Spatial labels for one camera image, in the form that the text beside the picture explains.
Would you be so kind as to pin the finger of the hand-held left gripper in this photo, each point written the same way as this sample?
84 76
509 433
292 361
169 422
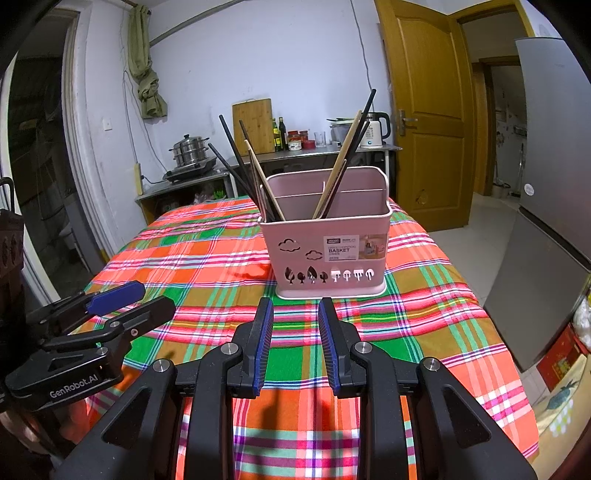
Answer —
115 297
147 314

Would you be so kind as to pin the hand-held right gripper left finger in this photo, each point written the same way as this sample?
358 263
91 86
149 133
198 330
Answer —
263 341

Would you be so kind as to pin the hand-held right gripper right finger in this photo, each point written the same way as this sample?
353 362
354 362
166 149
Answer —
328 341

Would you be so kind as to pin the pink utensil basket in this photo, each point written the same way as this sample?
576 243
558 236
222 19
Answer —
295 263

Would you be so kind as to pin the dark brown chopstick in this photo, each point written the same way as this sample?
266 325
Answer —
337 180

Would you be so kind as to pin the light bamboo chopstick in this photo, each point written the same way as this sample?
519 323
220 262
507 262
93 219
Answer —
258 173

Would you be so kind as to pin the person's left hand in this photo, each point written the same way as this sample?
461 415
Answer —
27 429

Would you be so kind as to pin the plaid tablecloth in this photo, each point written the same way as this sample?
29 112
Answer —
415 300

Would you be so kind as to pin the beige power strip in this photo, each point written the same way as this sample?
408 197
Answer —
137 180

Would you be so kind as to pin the low steel cabinet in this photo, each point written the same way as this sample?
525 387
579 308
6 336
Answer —
184 187

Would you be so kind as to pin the black stove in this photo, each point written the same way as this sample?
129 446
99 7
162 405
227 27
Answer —
191 170

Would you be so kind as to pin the stainless steel steamer pot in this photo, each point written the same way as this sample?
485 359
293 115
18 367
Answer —
188 150

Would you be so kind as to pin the clear glass cup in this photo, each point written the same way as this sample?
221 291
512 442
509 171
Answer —
320 140

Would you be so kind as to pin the red lidded labelled jar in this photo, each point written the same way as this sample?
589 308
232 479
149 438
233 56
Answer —
294 142

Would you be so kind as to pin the dark oil bottle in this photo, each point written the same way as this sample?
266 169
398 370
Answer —
274 136
281 136

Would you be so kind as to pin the white storage container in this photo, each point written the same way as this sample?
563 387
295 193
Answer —
339 131

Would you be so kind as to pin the white electric kettle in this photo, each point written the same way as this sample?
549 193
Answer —
387 124
375 136

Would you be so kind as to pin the wooden cutting board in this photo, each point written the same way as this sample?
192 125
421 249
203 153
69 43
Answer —
258 124

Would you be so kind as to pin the olive green hanging cloth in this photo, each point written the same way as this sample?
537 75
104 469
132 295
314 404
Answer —
145 69

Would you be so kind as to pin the red cardboard box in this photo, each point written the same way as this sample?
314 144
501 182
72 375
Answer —
561 360

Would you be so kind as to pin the fish print floor mat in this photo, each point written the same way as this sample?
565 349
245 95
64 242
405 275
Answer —
563 406

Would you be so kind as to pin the yellow wooden door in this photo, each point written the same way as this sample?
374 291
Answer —
425 115

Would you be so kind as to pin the grey refrigerator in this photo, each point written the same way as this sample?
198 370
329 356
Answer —
545 207

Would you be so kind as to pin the wooden door frame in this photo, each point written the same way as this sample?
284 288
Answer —
489 14

